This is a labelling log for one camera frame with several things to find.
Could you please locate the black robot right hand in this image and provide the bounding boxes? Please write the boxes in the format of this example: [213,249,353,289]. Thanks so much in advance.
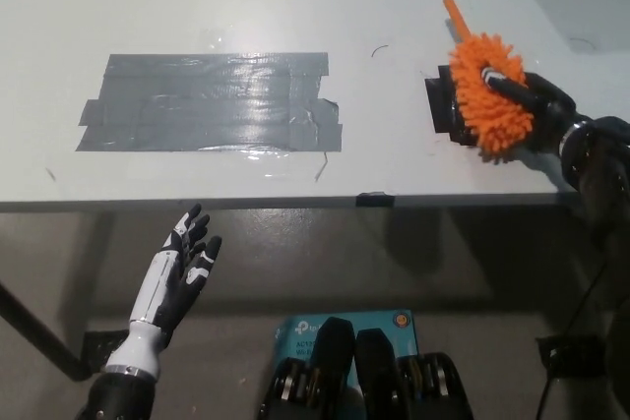
[479,67,591,159]

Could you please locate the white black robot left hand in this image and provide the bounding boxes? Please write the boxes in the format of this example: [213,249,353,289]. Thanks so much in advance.
[105,202,223,379]

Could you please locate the orange microfiber duster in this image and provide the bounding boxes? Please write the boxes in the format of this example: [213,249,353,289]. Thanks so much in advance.
[442,0,536,164]

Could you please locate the black tape patch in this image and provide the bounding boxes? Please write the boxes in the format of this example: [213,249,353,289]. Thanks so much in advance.
[423,64,482,149]

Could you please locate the black table leg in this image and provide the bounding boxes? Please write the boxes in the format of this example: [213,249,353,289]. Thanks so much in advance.
[0,281,95,383]

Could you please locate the teal router box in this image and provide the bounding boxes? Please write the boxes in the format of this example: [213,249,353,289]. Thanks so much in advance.
[273,310,422,361]

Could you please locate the gray duct tape patch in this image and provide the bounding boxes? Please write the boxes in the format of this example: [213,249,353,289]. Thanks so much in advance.
[74,50,345,153]

